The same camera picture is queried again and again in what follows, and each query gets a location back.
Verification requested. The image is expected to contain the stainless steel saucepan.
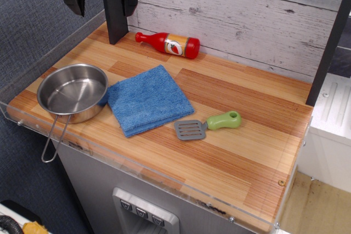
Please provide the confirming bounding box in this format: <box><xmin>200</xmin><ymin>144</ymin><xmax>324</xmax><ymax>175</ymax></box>
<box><xmin>37</xmin><ymin>64</ymin><xmax>108</xmax><ymax>163</ymax></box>

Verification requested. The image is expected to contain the blue folded cloth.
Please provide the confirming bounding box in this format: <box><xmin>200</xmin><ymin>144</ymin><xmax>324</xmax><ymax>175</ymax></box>
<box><xmin>107</xmin><ymin>65</ymin><xmax>195</xmax><ymax>138</ymax></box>

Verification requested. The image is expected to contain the red toy sauce bottle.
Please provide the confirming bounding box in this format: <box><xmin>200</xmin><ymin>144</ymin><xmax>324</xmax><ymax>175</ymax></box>
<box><xmin>135</xmin><ymin>32</ymin><xmax>200</xmax><ymax>59</ymax></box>

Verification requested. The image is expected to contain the green grey toy spatula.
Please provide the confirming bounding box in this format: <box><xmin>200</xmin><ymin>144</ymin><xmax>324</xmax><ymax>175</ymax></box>
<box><xmin>174</xmin><ymin>111</ymin><xmax>242</xmax><ymax>141</ymax></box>

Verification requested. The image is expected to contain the grey toy kitchen cabinet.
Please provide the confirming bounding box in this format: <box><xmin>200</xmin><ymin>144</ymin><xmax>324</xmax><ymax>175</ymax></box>
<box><xmin>54</xmin><ymin>142</ymin><xmax>250</xmax><ymax>233</ymax></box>

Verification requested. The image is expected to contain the silver button panel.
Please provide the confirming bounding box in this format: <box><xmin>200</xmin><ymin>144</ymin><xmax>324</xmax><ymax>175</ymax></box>
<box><xmin>112</xmin><ymin>187</ymin><xmax>180</xmax><ymax>234</ymax></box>

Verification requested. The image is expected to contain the yellow object bottom left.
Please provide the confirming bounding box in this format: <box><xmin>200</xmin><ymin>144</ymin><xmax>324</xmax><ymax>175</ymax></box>
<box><xmin>22</xmin><ymin>221</ymin><xmax>50</xmax><ymax>234</ymax></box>

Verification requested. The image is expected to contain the white toy sink unit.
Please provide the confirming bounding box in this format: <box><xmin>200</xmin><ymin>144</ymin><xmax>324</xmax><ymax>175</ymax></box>
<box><xmin>297</xmin><ymin>73</ymin><xmax>350</xmax><ymax>192</ymax></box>

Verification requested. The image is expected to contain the dark left frame post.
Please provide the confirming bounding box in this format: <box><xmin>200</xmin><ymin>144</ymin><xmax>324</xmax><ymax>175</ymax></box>
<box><xmin>103</xmin><ymin>0</ymin><xmax>128</xmax><ymax>45</ymax></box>

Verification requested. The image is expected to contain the dark frame post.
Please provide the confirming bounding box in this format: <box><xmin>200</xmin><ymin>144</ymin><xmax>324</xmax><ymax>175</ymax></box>
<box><xmin>305</xmin><ymin>0</ymin><xmax>350</xmax><ymax>106</ymax></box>
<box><xmin>103</xmin><ymin>0</ymin><xmax>128</xmax><ymax>45</ymax></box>

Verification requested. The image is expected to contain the dark right frame post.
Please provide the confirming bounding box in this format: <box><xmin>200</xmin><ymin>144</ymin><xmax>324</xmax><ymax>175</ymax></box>
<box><xmin>305</xmin><ymin>0</ymin><xmax>350</xmax><ymax>106</ymax></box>

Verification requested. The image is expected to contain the black braided cable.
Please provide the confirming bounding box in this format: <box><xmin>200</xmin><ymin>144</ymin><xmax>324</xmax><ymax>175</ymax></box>
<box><xmin>0</xmin><ymin>215</ymin><xmax>24</xmax><ymax>234</ymax></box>

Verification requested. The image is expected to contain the clear acrylic guard rail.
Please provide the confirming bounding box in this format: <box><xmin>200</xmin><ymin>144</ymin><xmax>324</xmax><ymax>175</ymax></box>
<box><xmin>1</xmin><ymin>14</ymin><xmax>312</xmax><ymax>233</ymax></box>

